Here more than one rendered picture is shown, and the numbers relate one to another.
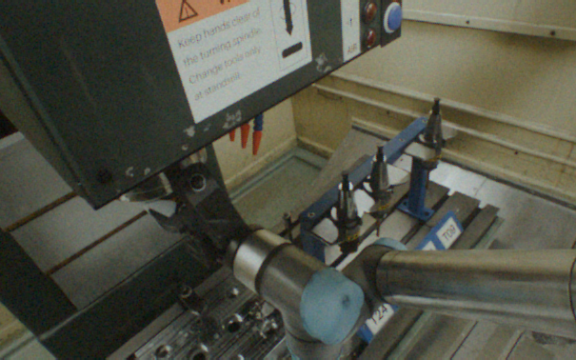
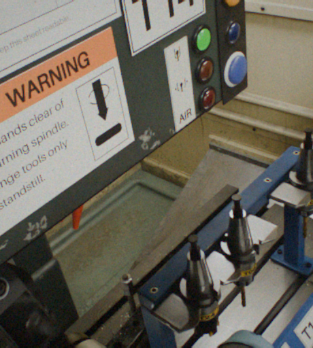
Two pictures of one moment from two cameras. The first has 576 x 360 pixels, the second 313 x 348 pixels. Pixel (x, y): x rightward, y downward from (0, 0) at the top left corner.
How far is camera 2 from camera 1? 0.09 m
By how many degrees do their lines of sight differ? 3
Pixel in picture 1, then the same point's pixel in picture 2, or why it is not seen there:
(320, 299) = not seen: outside the picture
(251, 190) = (83, 231)
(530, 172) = not seen: outside the picture
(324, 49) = (149, 124)
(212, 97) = (9, 210)
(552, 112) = not seen: outside the picture
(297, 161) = (142, 189)
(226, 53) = (23, 158)
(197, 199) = not seen: outside the picture
